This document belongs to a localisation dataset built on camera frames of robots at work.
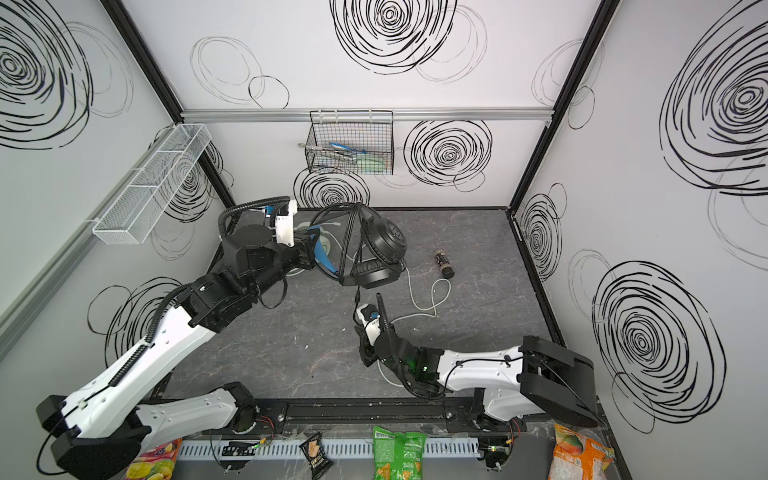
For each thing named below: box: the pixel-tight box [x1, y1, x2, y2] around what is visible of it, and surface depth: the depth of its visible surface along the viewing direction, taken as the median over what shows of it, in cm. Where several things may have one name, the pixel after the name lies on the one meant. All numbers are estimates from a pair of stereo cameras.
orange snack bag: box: [548, 424, 615, 480], surface depth 67 cm
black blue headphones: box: [310, 202, 408, 289], surface depth 57 cm
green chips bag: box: [372, 426, 427, 480], surface depth 67 cm
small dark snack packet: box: [299, 432, 334, 480], surface depth 69 cm
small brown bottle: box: [434, 250, 455, 280], surface depth 104 cm
